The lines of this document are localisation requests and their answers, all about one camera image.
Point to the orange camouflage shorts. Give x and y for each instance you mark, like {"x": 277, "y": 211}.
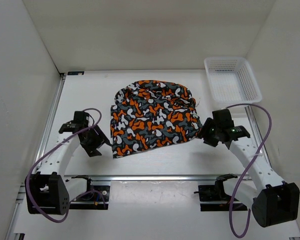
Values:
{"x": 150, "y": 114}

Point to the left aluminium frame rail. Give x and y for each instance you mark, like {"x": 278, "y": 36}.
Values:
{"x": 51, "y": 115}

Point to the aluminium frame rail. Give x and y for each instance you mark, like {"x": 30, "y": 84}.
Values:
{"x": 51, "y": 115}
{"x": 259, "y": 138}

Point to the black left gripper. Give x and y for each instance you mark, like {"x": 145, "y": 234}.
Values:
{"x": 100, "y": 139}

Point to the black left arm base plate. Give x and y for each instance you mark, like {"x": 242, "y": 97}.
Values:
{"x": 86, "y": 194}

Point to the white perforated plastic basket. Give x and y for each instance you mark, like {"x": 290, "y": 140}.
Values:
{"x": 231, "y": 81}

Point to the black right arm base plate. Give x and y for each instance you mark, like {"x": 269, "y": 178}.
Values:
{"x": 210, "y": 200}

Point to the small blue label sticker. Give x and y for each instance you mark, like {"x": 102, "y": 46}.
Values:
{"x": 75, "y": 73}

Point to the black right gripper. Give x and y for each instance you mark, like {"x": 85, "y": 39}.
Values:
{"x": 203, "y": 133}

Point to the front aluminium rail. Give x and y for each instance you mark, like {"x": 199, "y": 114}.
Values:
{"x": 106, "y": 178}

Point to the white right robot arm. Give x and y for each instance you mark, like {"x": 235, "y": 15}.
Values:
{"x": 271, "y": 200}

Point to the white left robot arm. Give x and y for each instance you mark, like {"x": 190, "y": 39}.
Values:
{"x": 48, "y": 191}

